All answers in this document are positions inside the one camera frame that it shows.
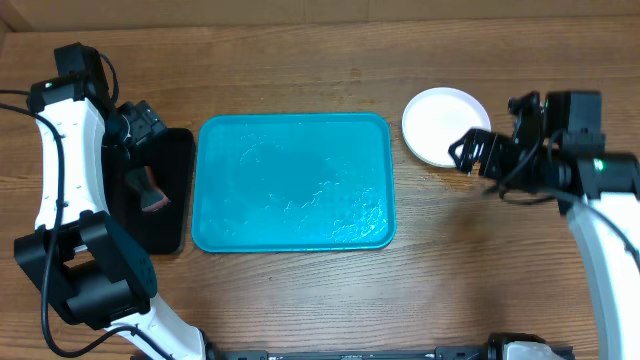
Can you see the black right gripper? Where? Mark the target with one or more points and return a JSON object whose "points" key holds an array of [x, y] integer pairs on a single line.
{"points": [[484, 145]]}

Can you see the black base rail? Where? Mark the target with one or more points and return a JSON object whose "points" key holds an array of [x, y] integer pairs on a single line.
{"points": [[498, 346]]}

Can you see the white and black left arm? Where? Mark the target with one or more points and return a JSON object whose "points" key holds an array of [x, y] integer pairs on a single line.
{"points": [[86, 266]]}

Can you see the black rectangular tray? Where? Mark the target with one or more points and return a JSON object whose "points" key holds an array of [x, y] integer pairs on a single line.
{"points": [[169, 159]]}

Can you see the blue plastic tray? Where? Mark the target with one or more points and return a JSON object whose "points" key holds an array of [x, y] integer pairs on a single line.
{"points": [[294, 183]]}

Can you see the white plate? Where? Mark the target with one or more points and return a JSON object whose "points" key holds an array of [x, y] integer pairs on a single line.
{"points": [[436, 118]]}

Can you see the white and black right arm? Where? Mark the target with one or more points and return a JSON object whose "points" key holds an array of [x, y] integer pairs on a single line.
{"points": [[601, 206]]}

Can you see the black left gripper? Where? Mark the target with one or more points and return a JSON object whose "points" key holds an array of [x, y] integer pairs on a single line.
{"points": [[145, 123]]}

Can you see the green and pink sponge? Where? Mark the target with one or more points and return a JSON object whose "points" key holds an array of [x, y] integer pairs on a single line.
{"points": [[142, 181]]}

